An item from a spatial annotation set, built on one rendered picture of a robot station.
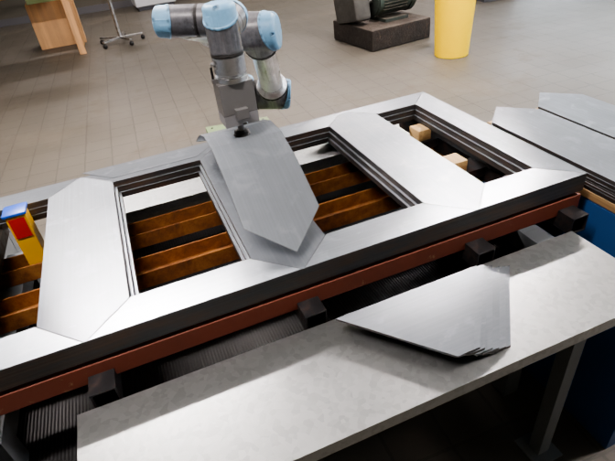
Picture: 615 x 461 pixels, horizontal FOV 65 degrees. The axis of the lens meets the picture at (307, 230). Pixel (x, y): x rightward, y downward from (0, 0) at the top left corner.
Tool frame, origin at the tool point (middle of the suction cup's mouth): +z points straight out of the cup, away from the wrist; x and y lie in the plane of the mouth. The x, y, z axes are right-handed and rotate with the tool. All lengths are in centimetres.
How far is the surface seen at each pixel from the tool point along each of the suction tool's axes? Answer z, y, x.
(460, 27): 75, 296, 287
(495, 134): 16, 74, -8
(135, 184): 18.0, -29.0, 27.7
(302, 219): 9.8, 3.5, -28.1
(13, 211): 13, -61, 22
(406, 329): 23, 13, -56
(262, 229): 9.4, -5.6, -27.3
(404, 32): 92, 285, 371
